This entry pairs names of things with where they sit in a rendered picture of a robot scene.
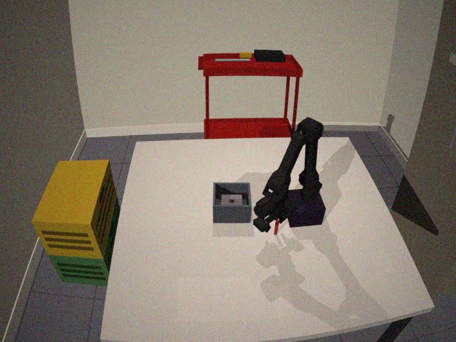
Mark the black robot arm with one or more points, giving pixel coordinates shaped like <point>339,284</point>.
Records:
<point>280,179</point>

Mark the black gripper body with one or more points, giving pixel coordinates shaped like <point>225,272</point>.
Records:
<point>263,224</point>

